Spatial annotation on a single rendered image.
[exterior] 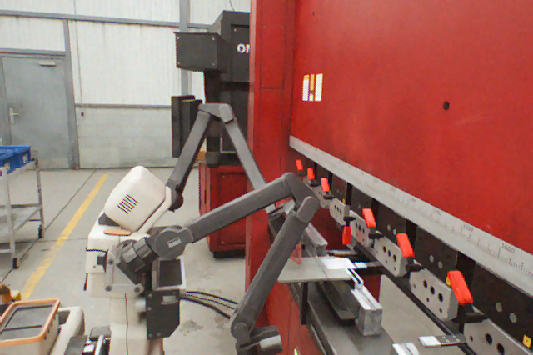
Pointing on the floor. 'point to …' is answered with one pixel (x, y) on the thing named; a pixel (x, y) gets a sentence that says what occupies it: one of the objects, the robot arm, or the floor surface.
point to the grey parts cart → (10, 222)
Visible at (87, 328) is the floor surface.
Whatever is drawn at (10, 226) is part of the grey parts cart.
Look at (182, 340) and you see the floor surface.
